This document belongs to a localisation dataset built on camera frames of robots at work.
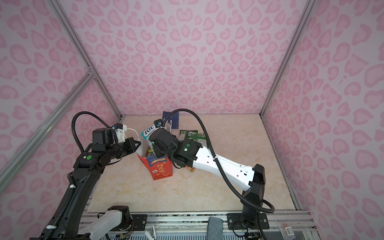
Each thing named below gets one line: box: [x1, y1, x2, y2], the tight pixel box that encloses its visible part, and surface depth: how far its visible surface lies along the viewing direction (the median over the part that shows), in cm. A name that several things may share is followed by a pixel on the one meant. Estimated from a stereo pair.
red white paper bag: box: [136, 136, 173, 181], surface depth 76 cm
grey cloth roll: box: [206, 216, 224, 240], surface depth 70 cm
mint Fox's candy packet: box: [141, 124, 156, 148], surface depth 73 cm
